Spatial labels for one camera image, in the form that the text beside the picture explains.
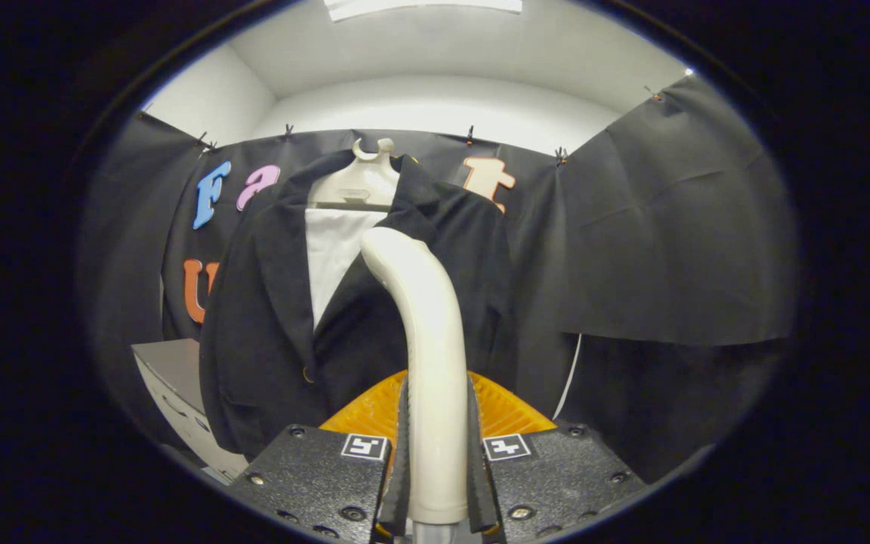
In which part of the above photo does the grey cabinet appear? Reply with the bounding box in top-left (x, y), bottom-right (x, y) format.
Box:
top-left (131, 338), bottom-right (251, 484)

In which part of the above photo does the black backdrop cloth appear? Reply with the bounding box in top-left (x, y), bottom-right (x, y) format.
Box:
top-left (76, 74), bottom-right (798, 484)

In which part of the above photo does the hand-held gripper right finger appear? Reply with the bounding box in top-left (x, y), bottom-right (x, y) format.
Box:
top-left (467, 370), bottom-right (647, 544)

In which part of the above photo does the white padded ironing board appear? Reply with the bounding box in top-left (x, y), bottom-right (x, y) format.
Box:
top-left (304, 208), bottom-right (389, 331)

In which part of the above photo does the white garment steamer head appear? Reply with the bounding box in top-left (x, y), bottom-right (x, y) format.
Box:
top-left (359, 227), bottom-right (470, 524)

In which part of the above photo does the ceiling light panel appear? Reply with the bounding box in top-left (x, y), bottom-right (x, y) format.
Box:
top-left (323, 0), bottom-right (524, 22)

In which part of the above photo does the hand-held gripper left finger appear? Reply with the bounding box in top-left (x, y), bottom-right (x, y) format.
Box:
top-left (227, 370), bottom-right (412, 544)

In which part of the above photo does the thin white cable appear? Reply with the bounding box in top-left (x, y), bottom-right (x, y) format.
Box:
top-left (552, 332), bottom-right (583, 422)

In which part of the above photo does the white plastic hanger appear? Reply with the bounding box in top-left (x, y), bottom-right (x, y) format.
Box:
top-left (307, 138), bottom-right (402, 211)

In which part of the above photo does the black blazer jacket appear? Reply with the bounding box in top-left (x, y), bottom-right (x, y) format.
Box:
top-left (199, 147), bottom-right (519, 462)

